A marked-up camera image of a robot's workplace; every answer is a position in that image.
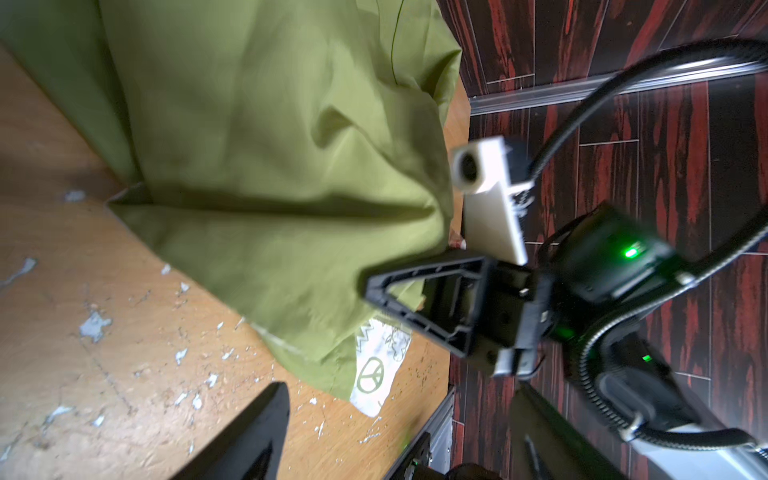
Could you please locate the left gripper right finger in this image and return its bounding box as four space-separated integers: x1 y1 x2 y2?
509 382 625 479

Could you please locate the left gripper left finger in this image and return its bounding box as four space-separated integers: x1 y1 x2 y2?
174 382 290 480

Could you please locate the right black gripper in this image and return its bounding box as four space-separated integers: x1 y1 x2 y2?
364 202 686 378

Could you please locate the green jacket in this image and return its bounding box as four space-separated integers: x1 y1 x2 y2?
1 1 461 417

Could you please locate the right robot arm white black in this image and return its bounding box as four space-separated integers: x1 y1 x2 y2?
362 38 767 479

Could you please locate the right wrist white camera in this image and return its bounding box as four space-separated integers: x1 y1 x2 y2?
450 136 534 266

